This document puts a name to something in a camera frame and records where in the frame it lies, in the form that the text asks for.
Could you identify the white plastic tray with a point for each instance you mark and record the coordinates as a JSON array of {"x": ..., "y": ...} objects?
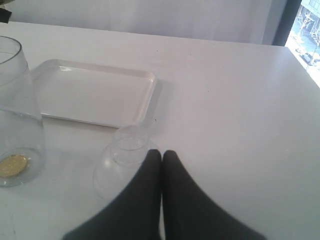
[{"x": 94, "y": 94}]

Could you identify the clear plastic shaker body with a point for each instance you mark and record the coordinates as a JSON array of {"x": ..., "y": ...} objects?
[{"x": 21, "y": 124}]

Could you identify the gold coin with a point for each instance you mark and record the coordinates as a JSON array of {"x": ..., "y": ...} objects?
[{"x": 12, "y": 165}]

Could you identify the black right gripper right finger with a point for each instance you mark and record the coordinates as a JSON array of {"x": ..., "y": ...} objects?
[{"x": 189, "y": 214}]

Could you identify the clear plastic shaker lid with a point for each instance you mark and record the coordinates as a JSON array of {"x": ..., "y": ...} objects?
[{"x": 120, "y": 161}]

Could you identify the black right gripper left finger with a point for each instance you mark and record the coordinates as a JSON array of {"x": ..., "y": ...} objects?
[{"x": 134, "y": 214}]

